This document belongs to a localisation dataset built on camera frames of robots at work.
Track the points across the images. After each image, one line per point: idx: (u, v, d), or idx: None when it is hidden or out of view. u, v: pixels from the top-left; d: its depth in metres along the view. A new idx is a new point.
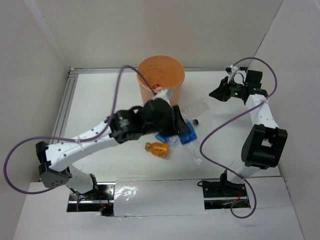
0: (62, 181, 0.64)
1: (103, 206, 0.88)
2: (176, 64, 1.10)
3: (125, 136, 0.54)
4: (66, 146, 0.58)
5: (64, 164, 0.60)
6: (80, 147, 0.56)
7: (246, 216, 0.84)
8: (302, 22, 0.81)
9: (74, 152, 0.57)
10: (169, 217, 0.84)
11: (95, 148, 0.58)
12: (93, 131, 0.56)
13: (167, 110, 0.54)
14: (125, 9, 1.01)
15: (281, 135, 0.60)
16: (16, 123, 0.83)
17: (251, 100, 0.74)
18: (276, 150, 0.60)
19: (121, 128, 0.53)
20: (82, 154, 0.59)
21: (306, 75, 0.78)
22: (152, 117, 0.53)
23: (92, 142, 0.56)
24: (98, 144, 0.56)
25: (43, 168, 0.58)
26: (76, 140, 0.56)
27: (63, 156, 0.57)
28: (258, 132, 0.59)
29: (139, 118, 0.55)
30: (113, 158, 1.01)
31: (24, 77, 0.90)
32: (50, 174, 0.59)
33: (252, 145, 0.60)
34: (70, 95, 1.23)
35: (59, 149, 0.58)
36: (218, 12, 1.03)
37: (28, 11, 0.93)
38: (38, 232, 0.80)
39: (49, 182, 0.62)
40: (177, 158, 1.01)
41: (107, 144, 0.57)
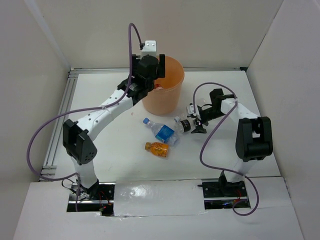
0: (94, 153, 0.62)
1: (103, 206, 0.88)
2: (177, 66, 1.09)
3: (137, 95, 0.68)
4: (95, 114, 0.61)
5: (95, 133, 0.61)
6: (108, 111, 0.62)
7: (246, 214, 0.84)
8: (302, 22, 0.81)
9: (104, 116, 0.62)
10: (170, 217, 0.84)
11: (117, 112, 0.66)
12: (112, 98, 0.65)
13: (155, 63, 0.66)
14: (126, 9, 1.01)
15: (265, 122, 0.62)
16: (16, 122, 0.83)
17: (225, 104, 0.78)
18: (266, 138, 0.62)
19: (133, 90, 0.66)
20: (108, 120, 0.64)
21: (306, 75, 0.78)
22: (149, 73, 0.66)
23: (116, 105, 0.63)
24: (121, 107, 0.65)
25: (81, 136, 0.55)
26: (103, 106, 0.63)
27: (96, 122, 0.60)
28: (246, 125, 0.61)
29: (139, 79, 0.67)
30: (113, 158, 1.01)
31: (24, 77, 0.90)
32: (90, 142, 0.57)
33: (245, 139, 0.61)
34: (70, 95, 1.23)
35: (89, 118, 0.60)
36: (218, 12, 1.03)
37: (27, 11, 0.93)
38: (38, 232, 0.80)
39: (84, 156, 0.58)
40: (177, 158, 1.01)
41: (125, 107, 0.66)
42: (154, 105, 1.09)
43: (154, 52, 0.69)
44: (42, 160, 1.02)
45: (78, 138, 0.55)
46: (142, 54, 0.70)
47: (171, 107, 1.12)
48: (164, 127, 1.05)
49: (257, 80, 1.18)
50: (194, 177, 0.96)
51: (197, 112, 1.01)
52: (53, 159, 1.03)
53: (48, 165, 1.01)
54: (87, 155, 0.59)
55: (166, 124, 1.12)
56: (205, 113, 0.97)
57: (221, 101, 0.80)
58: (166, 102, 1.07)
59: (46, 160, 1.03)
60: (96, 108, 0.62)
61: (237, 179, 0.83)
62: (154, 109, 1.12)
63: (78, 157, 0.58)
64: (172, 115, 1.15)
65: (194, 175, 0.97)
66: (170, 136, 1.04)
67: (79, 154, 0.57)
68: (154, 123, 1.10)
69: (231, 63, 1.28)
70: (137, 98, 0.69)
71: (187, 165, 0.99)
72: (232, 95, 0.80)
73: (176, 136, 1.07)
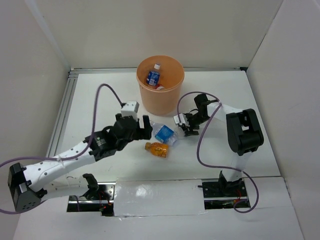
0: (36, 202, 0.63)
1: (103, 206, 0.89)
2: (177, 66, 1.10)
3: (102, 153, 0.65)
4: (46, 165, 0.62)
5: (42, 183, 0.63)
6: (62, 164, 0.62)
7: (245, 212, 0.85)
8: (302, 22, 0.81)
9: (55, 170, 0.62)
10: (169, 217, 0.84)
11: (74, 166, 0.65)
12: (72, 151, 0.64)
13: (133, 126, 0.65)
14: (126, 9, 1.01)
15: (250, 113, 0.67)
16: (16, 122, 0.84)
17: (210, 107, 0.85)
18: (255, 128, 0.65)
19: (99, 146, 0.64)
20: (61, 173, 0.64)
21: (305, 75, 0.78)
22: (123, 135, 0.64)
23: (72, 160, 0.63)
24: (78, 163, 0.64)
25: (21, 188, 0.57)
26: (59, 158, 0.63)
27: (44, 175, 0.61)
28: (233, 119, 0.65)
29: (111, 137, 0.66)
30: (113, 158, 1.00)
31: (24, 77, 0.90)
32: (29, 195, 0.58)
33: (236, 131, 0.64)
34: (70, 95, 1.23)
35: (39, 168, 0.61)
36: (218, 12, 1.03)
37: (27, 12, 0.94)
38: (38, 232, 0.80)
39: (20, 206, 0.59)
40: (177, 158, 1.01)
41: (83, 163, 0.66)
42: (154, 105, 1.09)
43: (132, 112, 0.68)
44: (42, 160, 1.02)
45: (18, 189, 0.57)
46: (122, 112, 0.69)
47: (171, 107, 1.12)
48: (163, 127, 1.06)
49: (257, 79, 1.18)
50: (193, 177, 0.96)
51: (183, 120, 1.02)
52: None
53: None
54: (25, 204, 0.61)
55: (165, 124, 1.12)
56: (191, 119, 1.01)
57: (206, 106, 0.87)
58: (166, 102, 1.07)
59: None
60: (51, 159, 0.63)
61: (236, 177, 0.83)
62: (154, 109, 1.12)
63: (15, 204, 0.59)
64: (172, 115, 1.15)
65: (194, 175, 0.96)
66: (169, 136, 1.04)
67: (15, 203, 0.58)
68: (154, 123, 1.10)
69: (231, 63, 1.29)
70: (101, 155, 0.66)
71: (187, 165, 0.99)
72: (215, 100, 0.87)
73: (176, 137, 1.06)
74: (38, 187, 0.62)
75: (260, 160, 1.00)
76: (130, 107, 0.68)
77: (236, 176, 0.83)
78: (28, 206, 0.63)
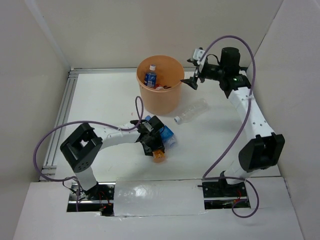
0: (87, 165, 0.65)
1: (103, 206, 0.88)
2: (177, 65, 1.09)
3: (142, 136, 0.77)
4: (110, 130, 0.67)
5: (103, 145, 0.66)
6: (121, 133, 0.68)
7: (248, 216, 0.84)
8: (302, 22, 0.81)
9: (117, 135, 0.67)
10: (169, 217, 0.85)
11: (125, 139, 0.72)
12: (125, 126, 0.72)
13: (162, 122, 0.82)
14: (125, 9, 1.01)
15: (279, 140, 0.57)
16: (16, 122, 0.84)
17: (236, 98, 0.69)
18: (274, 154, 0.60)
19: (142, 128, 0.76)
20: (115, 141, 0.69)
21: (305, 76, 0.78)
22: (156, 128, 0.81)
23: (128, 132, 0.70)
24: (131, 136, 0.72)
25: (94, 142, 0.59)
26: (119, 128, 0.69)
27: (109, 137, 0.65)
28: (257, 147, 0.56)
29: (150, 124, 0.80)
30: (113, 158, 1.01)
31: (24, 78, 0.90)
32: (96, 150, 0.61)
33: (254, 157, 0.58)
34: (70, 95, 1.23)
35: (105, 130, 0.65)
36: (218, 12, 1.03)
37: (27, 11, 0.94)
38: (38, 232, 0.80)
39: (81, 162, 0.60)
40: (177, 158, 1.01)
41: (131, 138, 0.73)
42: (155, 105, 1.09)
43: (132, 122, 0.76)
44: (42, 161, 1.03)
45: (92, 142, 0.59)
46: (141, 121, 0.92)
47: (171, 107, 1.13)
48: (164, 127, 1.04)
49: (257, 79, 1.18)
50: (194, 177, 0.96)
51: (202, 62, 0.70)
52: (54, 159, 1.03)
53: (48, 165, 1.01)
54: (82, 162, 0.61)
55: (165, 123, 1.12)
56: (209, 71, 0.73)
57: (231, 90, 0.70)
58: (167, 102, 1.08)
59: (46, 160, 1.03)
60: (114, 126, 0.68)
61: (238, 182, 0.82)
62: (154, 109, 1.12)
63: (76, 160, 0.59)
64: (172, 115, 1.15)
65: (195, 175, 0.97)
66: (168, 137, 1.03)
67: (80, 158, 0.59)
68: None
69: None
70: (141, 137, 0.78)
71: (186, 165, 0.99)
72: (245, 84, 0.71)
73: (174, 138, 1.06)
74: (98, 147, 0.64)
75: None
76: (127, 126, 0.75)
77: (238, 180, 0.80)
78: (78, 168, 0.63)
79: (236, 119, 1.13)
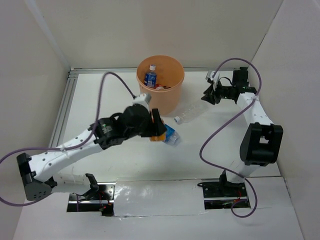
0: (46, 192, 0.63)
1: (103, 206, 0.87)
2: (178, 65, 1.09)
3: (109, 141, 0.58)
4: (51, 155, 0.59)
5: (50, 173, 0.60)
6: (66, 154, 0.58)
7: (245, 216, 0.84)
8: (302, 22, 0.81)
9: (59, 159, 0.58)
10: (169, 217, 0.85)
11: (80, 155, 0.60)
12: (78, 139, 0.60)
13: (144, 116, 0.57)
14: (125, 9, 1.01)
15: (277, 130, 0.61)
16: (16, 122, 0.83)
17: (242, 98, 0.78)
18: (273, 146, 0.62)
19: (105, 134, 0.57)
20: (68, 162, 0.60)
21: (305, 76, 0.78)
22: (132, 124, 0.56)
23: (78, 149, 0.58)
24: (85, 151, 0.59)
25: (27, 178, 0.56)
26: (61, 148, 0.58)
27: (48, 166, 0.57)
28: (255, 131, 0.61)
29: (119, 124, 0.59)
30: (113, 158, 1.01)
31: (24, 78, 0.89)
32: (35, 184, 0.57)
33: (252, 143, 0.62)
34: (70, 95, 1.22)
35: (43, 159, 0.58)
36: (218, 12, 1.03)
37: (27, 11, 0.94)
38: (38, 232, 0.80)
39: (31, 194, 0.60)
40: (177, 158, 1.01)
41: (92, 150, 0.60)
42: (155, 105, 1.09)
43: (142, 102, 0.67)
44: None
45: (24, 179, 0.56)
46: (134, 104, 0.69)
47: (171, 107, 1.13)
48: None
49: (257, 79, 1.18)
50: (194, 177, 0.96)
51: (214, 79, 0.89)
52: None
53: None
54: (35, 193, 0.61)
55: (166, 123, 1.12)
56: (221, 89, 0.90)
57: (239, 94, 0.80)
58: (167, 102, 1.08)
59: None
60: (55, 148, 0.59)
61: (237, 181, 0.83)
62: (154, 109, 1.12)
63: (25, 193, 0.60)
64: (172, 115, 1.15)
65: (195, 175, 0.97)
66: (170, 135, 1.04)
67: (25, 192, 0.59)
68: None
69: (231, 63, 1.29)
70: (109, 143, 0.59)
71: (186, 165, 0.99)
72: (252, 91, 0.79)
73: (177, 135, 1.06)
74: (45, 177, 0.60)
75: None
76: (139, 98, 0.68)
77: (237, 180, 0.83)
78: (42, 195, 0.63)
79: (236, 119, 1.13)
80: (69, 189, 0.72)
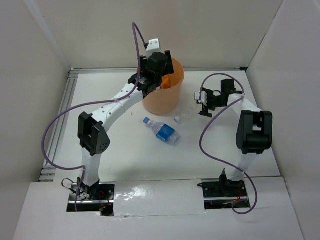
0: (107, 145, 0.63)
1: (103, 206, 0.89)
2: (177, 65, 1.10)
3: (148, 89, 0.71)
4: (107, 107, 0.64)
5: (110, 124, 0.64)
6: (120, 104, 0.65)
7: (246, 213, 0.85)
8: (302, 23, 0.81)
9: (116, 108, 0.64)
10: (169, 217, 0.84)
11: (129, 105, 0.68)
12: (123, 92, 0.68)
13: (165, 58, 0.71)
14: (126, 9, 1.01)
15: (267, 115, 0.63)
16: (16, 122, 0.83)
17: (231, 98, 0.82)
18: (266, 132, 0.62)
19: (143, 84, 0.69)
20: (119, 113, 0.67)
21: (305, 75, 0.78)
22: (158, 68, 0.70)
23: (127, 98, 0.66)
24: (133, 100, 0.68)
25: (96, 128, 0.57)
26: (115, 100, 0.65)
27: (109, 115, 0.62)
28: (247, 116, 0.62)
29: (149, 73, 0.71)
30: (113, 158, 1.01)
31: (24, 78, 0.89)
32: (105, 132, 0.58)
33: (245, 130, 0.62)
34: (70, 95, 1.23)
35: (103, 110, 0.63)
36: (218, 12, 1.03)
37: (27, 11, 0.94)
38: (38, 232, 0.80)
39: (99, 146, 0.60)
40: (177, 157, 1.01)
41: (137, 99, 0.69)
42: (154, 105, 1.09)
43: (158, 49, 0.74)
44: (42, 160, 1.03)
45: (94, 129, 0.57)
46: (148, 53, 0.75)
47: (170, 108, 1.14)
48: (164, 125, 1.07)
49: (257, 80, 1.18)
50: (194, 177, 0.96)
51: (202, 100, 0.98)
52: (54, 159, 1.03)
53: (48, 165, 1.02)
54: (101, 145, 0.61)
55: (166, 123, 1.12)
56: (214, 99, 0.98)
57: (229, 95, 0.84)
58: (165, 102, 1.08)
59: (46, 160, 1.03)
60: (109, 101, 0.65)
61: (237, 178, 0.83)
62: (153, 109, 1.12)
63: (93, 147, 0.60)
64: (172, 115, 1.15)
65: (195, 175, 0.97)
66: (170, 135, 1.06)
67: (94, 145, 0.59)
68: (154, 123, 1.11)
69: (231, 63, 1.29)
70: (147, 91, 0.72)
71: (186, 165, 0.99)
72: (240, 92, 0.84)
73: (177, 134, 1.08)
74: (107, 128, 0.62)
75: (259, 160, 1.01)
76: (154, 45, 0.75)
77: (237, 176, 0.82)
78: (103, 149, 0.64)
79: (236, 119, 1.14)
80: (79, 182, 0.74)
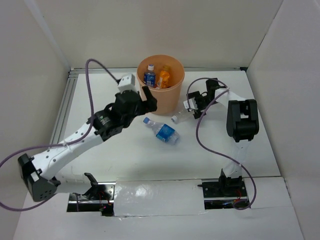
0: (51, 192, 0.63)
1: (103, 206, 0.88)
2: (178, 65, 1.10)
3: (109, 131, 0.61)
4: (54, 151, 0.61)
5: (55, 170, 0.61)
6: (69, 149, 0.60)
7: (243, 208, 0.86)
8: (302, 22, 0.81)
9: (63, 154, 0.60)
10: (169, 217, 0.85)
11: (81, 150, 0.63)
12: (78, 134, 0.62)
13: (136, 100, 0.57)
14: (125, 9, 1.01)
15: (251, 103, 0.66)
16: (17, 123, 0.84)
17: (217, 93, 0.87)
18: (253, 119, 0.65)
19: (104, 125, 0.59)
20: (71, 157, 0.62)
21: (306, 75, 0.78)
22: (126, 110, 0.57)
23: (79, 143, 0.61)
24: (85, 145, 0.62)
25: (32, 177, 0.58)
26: (64, 143, 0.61)
27: (52, 162, 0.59)
28: (233, 104, 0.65)
29: (115, 114, 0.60)
30: (113, 158, 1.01)
31: (24, 78, 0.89)
32: (42, 182, 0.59)
33: (234, 118, 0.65)
34: (70, 95, 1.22)
35: (47, 156, 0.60)
36: (217, 12, 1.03)
37: (27, 11, 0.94)
38: (38, 232, 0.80)
39: (38, 194, 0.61)
40: (177, 157, 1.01)
41: (93, 143, 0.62)
42: (155, 105, 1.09)
43: (129, 85, 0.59)
44: None
45: (30, 178, 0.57)
46: (120, 90, 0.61)
47: (171, 108, 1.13)
48: (163, 125, 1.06)
49: (257, 79, 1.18)
50: (194, 177, 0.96)
51: (192, 106, 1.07)
52: None
53: None
54: (42, 192, 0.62)
55: (166, 123, 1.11)
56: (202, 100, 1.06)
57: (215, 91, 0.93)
58: (167, 102, 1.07)
59: None
60: (58, 144, 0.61)
61: (235, 172, 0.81)
62: (154, 109, 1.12)
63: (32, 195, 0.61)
64: (172, 115, 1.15)
65: (195, 175, 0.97)
66: (170, 135, 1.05)
67: (31, 194, 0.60)
68: (154, 123, 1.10)
69: (231, 63, 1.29)
70: (109, 133, 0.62)
71: (186, 165, 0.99)
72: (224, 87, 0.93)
73: (177, 134, 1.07)
74: (49, 175, 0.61)
75: (259, 160, 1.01)
76: (126, 80, 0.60)
77: (235, 172, 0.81)
78: (47, 195, 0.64)
79: None
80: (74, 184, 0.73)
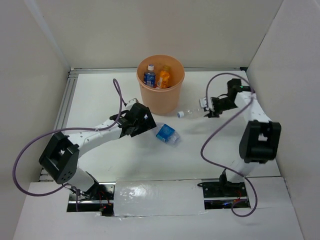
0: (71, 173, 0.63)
1: (103, 206, 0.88)
2: (178, 65, 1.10)
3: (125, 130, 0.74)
4: (86, 133, 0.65)
5: (83, 151, 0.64)
6: (100, 133, 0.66)
7: (246, 215, 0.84)
8: (302, 23, 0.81)
9: (95, 137, 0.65)
10: (169, 217, 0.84)
11: (106, 139, 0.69)
12: (104, 125, 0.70)
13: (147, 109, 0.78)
14: (125, 9, 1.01)
15: (275, 128, 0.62)
16: (17, 123, 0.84)
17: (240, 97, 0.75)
18: (272, 143, 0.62)
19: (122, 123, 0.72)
20: (97, 142, 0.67)
21: (306, 75, 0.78)
22: (140, 115, 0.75)
23: (107, 130, 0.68)
24: (111, 134, 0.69)
25: (70, 150, 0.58)
26: (96, 128, 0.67)
27: (86, 141, 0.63)
28: (254, 128, 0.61)
29: (130, 117, 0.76)
30: (113, 157, 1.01)
31: (24, 78, 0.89)
32: (75, 157, 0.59)
33: (251, 142, 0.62)
34: (70, 95, 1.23)
35: (81, 135, 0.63)
36: (218, 12, 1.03)
37: (27, 11, 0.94)
38: (38, 232, 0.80)
39: (62, 173, 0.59)
40: (177, 157, 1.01)
41: (113, 136, 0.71)
42: (155, 105, 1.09)
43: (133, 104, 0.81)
44: None
45: (67, 151, 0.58)
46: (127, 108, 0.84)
47: (172, 107, 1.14)
48: (164, 125, 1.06)
49: (257, 79, 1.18)
50: (194, 177, 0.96)
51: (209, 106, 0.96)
52: None
53: None
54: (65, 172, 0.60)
55: (166, 123, 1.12)
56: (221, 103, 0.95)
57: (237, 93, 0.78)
58: (167, 102, 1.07)
59: None
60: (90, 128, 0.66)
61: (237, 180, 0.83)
62: (155, 109, 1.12)
63: (56, 173, 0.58)
64: (172, 115, 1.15)
65: (195, 175, 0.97)
66: (170, 135, 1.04)
67: (59, 169, 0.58)
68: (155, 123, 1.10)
69: (231, 63, 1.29)
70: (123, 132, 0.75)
71: (186, 165, 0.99)
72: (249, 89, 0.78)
73: (177, 134, 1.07)
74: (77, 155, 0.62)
75: None
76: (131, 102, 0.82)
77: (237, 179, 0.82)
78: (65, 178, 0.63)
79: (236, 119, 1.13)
80: (77, 184, 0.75)
